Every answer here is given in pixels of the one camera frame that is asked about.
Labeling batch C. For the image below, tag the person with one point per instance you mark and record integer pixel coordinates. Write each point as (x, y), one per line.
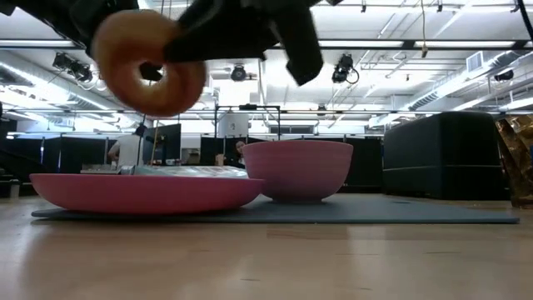
(129, 152)
(240, 153)

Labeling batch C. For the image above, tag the pink plate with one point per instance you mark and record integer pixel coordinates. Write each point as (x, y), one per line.
(145, 193)

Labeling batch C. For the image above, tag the brown bagel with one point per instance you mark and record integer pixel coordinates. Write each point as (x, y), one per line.
(125, 83)

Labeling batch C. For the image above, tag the blue placemat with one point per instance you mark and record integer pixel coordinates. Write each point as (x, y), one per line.
(375, 210)

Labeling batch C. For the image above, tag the pink bowl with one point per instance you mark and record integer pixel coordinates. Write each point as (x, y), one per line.
(297, 171)

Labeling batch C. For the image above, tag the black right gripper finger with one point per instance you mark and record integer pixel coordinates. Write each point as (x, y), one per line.
(150, 71)
(220, 41)

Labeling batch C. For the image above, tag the black monitor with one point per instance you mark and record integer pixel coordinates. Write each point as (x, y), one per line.
(166, 143)

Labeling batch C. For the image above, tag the black ceiling spotlight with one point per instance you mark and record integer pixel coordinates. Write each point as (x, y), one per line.
(73, 66)
(343, 68)
(238, 73)

